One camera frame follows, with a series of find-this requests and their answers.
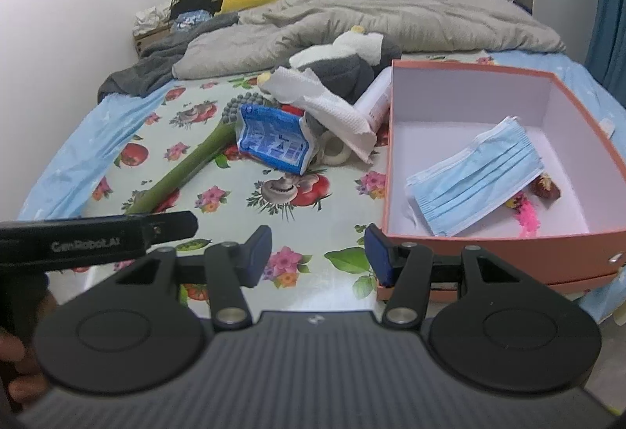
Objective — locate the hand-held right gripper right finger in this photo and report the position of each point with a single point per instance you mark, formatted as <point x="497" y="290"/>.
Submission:
<point x="379" y="255"/>

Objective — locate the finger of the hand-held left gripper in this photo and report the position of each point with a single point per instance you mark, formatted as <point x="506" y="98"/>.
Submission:
<point x="173" y="226"/>

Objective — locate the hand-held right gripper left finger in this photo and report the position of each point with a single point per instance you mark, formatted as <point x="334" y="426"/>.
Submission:
<point x="257" y="255"/>

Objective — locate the pink cardboard box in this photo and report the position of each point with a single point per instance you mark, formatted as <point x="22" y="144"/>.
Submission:
<point x="489" y="258"/>

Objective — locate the blue face mask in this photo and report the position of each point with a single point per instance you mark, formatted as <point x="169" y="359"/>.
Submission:
<point x="469" y="184"/>

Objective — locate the colourful feathery toy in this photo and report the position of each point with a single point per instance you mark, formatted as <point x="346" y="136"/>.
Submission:
<point x="528" y="219"/>

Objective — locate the red snack packet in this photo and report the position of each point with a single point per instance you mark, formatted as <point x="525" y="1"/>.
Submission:
<point x="545" y="187"/>

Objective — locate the person's left hand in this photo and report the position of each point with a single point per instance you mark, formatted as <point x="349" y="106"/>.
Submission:
<point x="12" y="351"/>

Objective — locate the green massage stick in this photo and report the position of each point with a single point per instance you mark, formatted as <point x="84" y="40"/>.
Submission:
<point x="190" y="165"/>

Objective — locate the blue wet wipes packet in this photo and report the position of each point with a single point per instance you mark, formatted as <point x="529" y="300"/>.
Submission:
<point x="271" y="138"/>

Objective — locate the red plastic item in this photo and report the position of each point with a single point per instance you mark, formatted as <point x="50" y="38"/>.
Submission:
<point x="293" y="110"/>

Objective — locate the white paper towel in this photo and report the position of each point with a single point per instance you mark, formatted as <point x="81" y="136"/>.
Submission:
<point x="332" y="111"/>

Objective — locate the white spray can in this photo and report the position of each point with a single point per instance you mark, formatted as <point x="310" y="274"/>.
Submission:
<point x="376" y="101"/>

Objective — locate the dark grey blanket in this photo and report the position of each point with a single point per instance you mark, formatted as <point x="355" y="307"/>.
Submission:
<point x="142" y="72"/>

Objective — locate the brown cardboard box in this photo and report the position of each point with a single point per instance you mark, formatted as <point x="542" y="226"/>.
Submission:
<point x="151" y="42"/>

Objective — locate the grey white penguin plush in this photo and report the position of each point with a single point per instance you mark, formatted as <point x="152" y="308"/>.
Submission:
<point x="337" y="72"/>

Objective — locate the blue patterned cloth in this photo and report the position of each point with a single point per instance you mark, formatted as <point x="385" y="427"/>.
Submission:
<point x="193" y="21"/>

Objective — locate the white crumpled cloth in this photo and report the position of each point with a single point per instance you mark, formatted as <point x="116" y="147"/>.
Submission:
<point x="151" y="16"/>

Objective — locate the black clothing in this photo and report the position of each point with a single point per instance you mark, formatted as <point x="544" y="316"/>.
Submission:
<point x="193" y="1"/>

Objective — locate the grey duvet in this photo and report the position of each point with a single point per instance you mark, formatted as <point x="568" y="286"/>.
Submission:
<point x="415" y="18"/>

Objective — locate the white remote control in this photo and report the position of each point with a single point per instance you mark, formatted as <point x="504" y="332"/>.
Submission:
<point x="607" y="126"/>

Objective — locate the blue curtain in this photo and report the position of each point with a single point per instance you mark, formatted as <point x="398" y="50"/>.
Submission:
<point x="611" y="18"/>

